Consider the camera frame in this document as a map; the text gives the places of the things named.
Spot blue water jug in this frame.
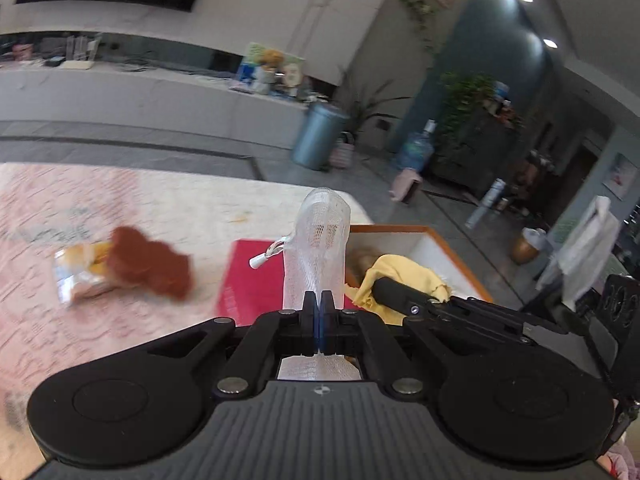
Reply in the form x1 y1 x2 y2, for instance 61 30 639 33
395 119 437 174

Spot brown cloud-shaped sponge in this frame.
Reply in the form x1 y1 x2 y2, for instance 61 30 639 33
106 226 193 301

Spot blue-grey pedal trash bin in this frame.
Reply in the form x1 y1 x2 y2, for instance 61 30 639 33
292 102 349 170

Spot yellow snack packet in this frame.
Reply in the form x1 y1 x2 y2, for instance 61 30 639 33
53 242 115 307

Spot pink woven basket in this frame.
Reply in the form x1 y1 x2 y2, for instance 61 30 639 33
329 131 355 169

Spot dark shelf cabinet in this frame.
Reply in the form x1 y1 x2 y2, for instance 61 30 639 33
426 108 521 198

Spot yellow cloth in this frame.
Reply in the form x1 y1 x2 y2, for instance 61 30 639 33
344 255 451 326

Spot white marble tv console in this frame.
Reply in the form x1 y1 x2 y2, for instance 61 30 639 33
1 63 306 148

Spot white mesh net pouch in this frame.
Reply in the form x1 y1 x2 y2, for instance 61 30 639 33
248 188 360 382

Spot green potted floor plant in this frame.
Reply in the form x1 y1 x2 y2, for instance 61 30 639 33
334 67 410 136

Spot teddy bear figure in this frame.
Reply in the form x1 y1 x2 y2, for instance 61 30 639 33
252 49 284 96

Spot brown plush towel toy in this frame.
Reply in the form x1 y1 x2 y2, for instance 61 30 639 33
345 247 382 287

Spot white wifi router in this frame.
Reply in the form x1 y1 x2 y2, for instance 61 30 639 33
60 34 102 70

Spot orange open cardboard box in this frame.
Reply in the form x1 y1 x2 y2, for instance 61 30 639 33
346 224 494 302

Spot pink wonderlab box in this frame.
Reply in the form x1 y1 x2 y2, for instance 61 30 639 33
214 238 359 328

